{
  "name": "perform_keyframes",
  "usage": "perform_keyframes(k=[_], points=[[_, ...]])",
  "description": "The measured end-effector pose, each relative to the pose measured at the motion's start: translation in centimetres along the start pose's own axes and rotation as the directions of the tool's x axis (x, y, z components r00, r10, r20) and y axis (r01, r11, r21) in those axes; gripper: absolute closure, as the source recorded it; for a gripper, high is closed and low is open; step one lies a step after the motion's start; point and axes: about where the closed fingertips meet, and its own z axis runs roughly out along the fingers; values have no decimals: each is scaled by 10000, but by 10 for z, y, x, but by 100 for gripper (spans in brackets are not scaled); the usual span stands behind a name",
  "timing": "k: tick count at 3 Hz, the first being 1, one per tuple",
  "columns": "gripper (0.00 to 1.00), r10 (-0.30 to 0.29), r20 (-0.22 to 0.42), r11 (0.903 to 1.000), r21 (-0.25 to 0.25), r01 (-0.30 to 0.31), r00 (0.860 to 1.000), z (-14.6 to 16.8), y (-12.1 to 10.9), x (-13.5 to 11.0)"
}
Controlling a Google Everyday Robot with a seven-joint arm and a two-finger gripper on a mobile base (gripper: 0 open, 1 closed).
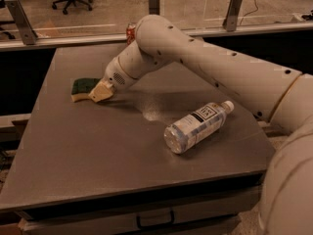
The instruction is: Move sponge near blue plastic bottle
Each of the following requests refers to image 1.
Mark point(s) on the right metal bracket post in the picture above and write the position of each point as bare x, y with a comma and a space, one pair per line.
231, 19

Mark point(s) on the metal bracket post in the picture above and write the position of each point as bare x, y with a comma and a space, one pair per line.
154, 7
28, 35
231, 19

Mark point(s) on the middle metal bracket post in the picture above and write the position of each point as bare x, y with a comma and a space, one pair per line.
154, 7

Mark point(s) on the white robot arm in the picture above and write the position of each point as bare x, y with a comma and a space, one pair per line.
284, 98

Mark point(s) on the red soda can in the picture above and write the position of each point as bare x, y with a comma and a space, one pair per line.
130, 33

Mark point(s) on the grey drawer with black handle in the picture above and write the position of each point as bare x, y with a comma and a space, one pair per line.
214, 215

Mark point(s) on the clear plastic water bottle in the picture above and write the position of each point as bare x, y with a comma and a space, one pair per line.
188, 131

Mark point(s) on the metal window ledge rail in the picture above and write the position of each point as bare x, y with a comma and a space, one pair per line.
100, 39

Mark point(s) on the green and yellow sponge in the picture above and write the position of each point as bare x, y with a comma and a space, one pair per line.
82, 87

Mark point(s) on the left metal bracket post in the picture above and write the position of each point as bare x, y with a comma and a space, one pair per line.
28, 35

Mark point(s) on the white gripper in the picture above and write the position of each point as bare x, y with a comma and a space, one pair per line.
113, 74

